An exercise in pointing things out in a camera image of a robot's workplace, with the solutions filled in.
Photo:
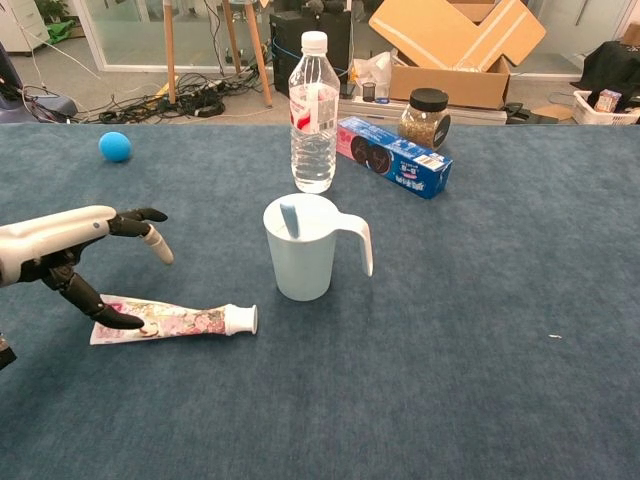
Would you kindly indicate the white cabinet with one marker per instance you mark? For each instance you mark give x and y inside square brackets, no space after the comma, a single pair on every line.
[20,25]

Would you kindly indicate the wooden stool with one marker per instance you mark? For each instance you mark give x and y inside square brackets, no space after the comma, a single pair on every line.
[170,50]

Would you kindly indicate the blue carpet table cover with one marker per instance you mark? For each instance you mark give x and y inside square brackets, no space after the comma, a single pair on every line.
[450,350]

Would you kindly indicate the light blue toothbrush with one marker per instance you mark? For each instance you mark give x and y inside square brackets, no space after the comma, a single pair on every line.
[290,220]

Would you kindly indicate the small snack box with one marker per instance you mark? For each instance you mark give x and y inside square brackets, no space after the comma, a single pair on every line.
[607,100]

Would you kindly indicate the black floor bracket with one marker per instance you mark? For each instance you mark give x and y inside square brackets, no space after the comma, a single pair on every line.
[520,112]

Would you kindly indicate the blue ball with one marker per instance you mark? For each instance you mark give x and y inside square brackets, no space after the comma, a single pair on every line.
[115,147]

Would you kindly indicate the white plastic basket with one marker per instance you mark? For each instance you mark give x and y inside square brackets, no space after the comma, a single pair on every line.
[585,112]

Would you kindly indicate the glass jar black lid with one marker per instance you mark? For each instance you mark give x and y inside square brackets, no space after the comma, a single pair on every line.
[422,125]

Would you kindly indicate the flat cardboard piece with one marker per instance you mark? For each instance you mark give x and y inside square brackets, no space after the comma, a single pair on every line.
[552,112]

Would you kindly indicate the blue grey chair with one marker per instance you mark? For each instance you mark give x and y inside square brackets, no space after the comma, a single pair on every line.
[55,107]

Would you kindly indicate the black cabinet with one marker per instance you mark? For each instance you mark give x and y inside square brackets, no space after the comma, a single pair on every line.
[280,60]

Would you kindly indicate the green cloth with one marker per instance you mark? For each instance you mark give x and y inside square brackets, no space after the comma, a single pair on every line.
[61,31]

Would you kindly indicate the black mesh pen cup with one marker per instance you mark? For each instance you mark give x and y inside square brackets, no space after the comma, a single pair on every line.
[369,92]

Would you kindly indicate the floral toothpaste tube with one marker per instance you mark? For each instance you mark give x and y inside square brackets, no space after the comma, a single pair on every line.
[200,320]

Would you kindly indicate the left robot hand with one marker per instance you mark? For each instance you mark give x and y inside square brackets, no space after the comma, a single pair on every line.
[50,240]

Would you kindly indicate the blue cookie box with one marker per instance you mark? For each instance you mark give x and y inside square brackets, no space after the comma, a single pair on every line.
[400,165]

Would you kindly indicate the white plastic bag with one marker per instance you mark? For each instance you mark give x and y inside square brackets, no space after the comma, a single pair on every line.
[375,67]

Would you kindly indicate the clear plastic water bottle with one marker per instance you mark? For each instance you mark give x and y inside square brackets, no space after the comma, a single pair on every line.
[314,150]

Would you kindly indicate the black cloth covered object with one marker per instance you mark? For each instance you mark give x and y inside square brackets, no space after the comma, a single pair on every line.
[615,65]

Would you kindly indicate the aluminium profile rail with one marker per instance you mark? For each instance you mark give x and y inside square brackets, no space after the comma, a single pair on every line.
[475,116]

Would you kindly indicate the green potted plant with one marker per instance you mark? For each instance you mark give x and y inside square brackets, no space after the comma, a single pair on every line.
[52,7]

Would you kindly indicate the open cardboard box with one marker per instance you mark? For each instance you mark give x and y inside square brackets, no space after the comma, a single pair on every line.
[450,85]

